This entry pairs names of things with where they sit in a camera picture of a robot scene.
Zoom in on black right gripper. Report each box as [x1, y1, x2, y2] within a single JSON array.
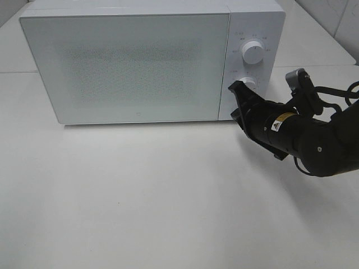
[[228, 81, 294, 161]]

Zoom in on white microwave knob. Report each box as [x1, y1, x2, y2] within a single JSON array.
[[241, 40, 264, 64], [240, 77, 257, 90]]

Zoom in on white microwave door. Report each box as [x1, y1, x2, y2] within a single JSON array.
[[20, 13, 229, 124]]

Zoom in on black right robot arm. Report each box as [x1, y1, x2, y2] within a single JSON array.
[[229, 81, 358, 177]]

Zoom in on white microwave oven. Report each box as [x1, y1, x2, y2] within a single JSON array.
[[19, 1, 286, 121]]

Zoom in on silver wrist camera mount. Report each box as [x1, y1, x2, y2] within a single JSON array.
[[285, 68, 324, 118]]

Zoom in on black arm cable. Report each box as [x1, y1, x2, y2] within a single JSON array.
[[293, 81, 359, 176]]

